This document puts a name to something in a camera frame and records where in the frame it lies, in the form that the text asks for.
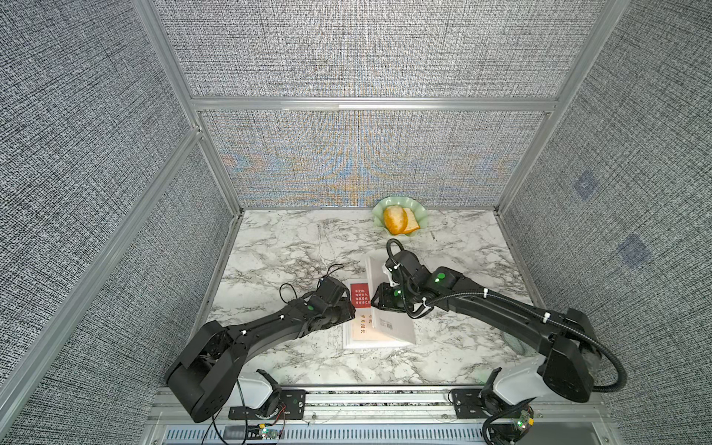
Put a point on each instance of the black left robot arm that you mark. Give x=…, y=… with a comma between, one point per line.
x=206, y=375

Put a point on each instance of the white photo album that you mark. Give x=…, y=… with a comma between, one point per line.
x=393, y=330

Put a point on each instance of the aluminium enclosure frame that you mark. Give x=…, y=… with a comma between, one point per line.
x=108, y=177

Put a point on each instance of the small bread slice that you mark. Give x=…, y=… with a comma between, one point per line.
x=411, y=222

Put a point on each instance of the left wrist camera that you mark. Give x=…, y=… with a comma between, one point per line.
x=332, y=291

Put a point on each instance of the light green wavy bowl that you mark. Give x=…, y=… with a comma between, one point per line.
x=419, y=210

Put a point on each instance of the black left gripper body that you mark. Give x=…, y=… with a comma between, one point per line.
x=341, y=313

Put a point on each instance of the green knitted cloth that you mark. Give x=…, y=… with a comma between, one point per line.
x=518, y=346

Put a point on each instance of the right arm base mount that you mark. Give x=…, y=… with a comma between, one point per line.
x=484, y=403

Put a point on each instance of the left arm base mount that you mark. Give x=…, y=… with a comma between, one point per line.
x=257, y=396

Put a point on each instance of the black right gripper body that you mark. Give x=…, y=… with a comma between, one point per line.
x=395, y=298

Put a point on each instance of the large orange bread roll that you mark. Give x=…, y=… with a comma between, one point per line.
x=394, y=219

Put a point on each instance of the pink card red characters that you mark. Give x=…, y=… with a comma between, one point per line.
x=364, y=329

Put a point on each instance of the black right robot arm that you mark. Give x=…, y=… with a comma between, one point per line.
x=573, y=363

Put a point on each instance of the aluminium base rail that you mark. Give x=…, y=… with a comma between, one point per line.
x=439, y=414

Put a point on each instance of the small red card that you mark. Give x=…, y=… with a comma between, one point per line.
x=360, y=295

